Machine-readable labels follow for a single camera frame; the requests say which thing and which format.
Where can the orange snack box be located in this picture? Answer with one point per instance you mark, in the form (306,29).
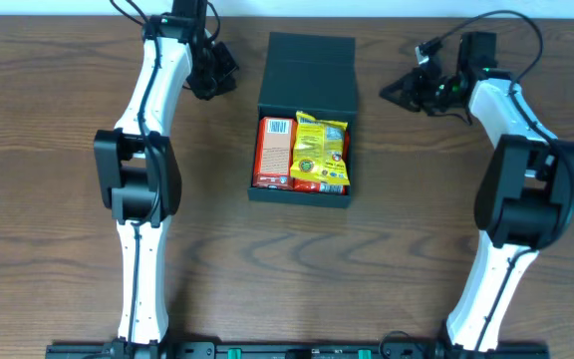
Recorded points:
(273,159)

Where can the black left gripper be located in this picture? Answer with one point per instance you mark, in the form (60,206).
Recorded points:
(209,80)

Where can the black gift box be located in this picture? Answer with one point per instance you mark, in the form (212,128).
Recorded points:
(315,75)

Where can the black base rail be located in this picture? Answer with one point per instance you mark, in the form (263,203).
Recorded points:
(396,345)

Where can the yellow candy bag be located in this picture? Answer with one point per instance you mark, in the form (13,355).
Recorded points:
(318,151)

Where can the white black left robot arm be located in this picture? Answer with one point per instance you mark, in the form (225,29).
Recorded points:
(139,179)

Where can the red candy bag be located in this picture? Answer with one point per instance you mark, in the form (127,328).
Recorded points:
(308,186)

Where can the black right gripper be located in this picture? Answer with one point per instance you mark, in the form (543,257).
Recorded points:
(418,91)

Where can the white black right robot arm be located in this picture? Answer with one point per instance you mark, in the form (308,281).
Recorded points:
(525,200)

